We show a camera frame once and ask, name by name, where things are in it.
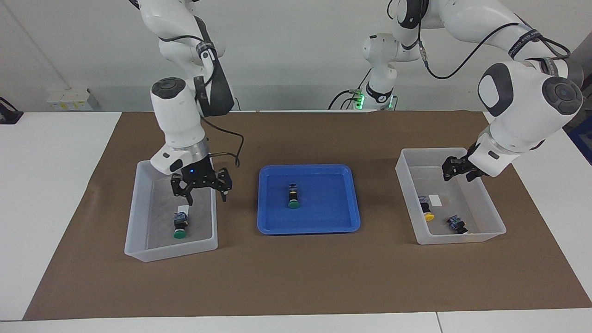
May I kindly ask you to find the yellow push button switch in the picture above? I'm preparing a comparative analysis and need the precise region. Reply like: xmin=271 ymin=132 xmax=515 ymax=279
xmin=419 ymin=196 xmax=435 ymax=222
xmin=446 ymin=215 xmax=469 ymax=234

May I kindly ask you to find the translucent white plastic box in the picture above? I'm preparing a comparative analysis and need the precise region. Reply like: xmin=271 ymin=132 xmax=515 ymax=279
xmin=124 ymin=160 xmax=219 ymax=263
xmin=395 ymin=148 xmax=507 ymax=245

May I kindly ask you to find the blue plastic tray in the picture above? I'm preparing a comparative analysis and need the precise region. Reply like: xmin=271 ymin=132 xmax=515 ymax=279
xmin=257 ymin=164 xmax=361 ymax=235

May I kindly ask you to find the brown table mat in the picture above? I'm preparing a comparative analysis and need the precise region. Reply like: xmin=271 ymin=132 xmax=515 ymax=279
xmin=22 ymin=110 xmax=592 ymax=321

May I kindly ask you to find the blue crate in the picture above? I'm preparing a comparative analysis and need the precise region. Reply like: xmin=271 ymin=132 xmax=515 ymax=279
xmin=568 ymin=121 xmax=592 ymax=166

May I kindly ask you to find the black clamp device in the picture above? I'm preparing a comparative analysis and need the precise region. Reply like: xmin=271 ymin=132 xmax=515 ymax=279
xmin=0 ymin=97 xmax=24 ymax=124

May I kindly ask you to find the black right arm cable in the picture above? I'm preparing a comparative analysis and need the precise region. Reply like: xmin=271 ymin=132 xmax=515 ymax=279
xmin=157 ymin=35 xmax=246 ymax=169

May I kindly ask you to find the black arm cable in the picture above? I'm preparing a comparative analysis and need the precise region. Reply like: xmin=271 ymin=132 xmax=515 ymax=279
xmin=157 ymin=35 xmax=246 ymax=169
xmin=388 ymin=0 xmax=572 ymax=81

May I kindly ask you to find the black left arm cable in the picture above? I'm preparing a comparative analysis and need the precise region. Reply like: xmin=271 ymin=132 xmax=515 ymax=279
xmin=388 ymin=0 xmax=572 ymax=81

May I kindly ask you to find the black base cable bundle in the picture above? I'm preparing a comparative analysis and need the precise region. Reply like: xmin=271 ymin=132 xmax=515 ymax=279
xmin=327 ymin=67 xmax=373 ymax=111

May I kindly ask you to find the white wall socket box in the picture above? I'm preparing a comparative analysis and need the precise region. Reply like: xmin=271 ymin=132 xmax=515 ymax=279
xmin=46 ymin=88 xmax=100 ymax=111

